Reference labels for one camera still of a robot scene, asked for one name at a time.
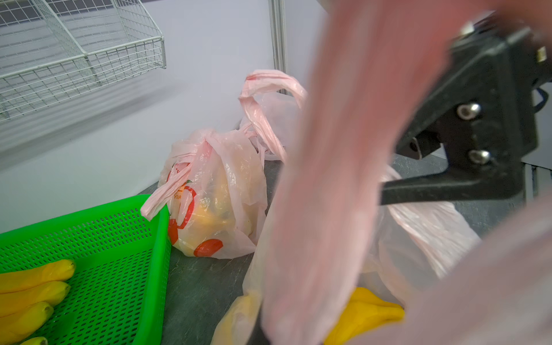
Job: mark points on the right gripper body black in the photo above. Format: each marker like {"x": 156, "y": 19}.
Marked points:
{"x": 481, "y": 110}

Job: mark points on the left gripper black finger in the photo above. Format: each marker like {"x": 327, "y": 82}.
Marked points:
{"x": 257, "y": 336}

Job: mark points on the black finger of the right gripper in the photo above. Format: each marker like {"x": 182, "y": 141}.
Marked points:
{"x": 454, "y": 185}

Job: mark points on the yellow banana bunch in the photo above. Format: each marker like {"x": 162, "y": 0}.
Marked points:
{"x": 28, "y": 298}
{"x": 364, "y": 312}

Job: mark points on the printed pink plastic bag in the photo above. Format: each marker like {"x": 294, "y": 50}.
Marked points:
{"x": 213, "y": 183}
{"x": 377, "y": 61}

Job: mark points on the yellow banana bunch in basket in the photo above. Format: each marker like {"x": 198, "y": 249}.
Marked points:
{"x": 28, "y": 298}

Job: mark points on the green plastic basket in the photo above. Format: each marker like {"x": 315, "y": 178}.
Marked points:
{"x": 118, "y": 291}

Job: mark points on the white wire shelf back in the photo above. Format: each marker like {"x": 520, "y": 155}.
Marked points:
{"x": 54, "y": 51}

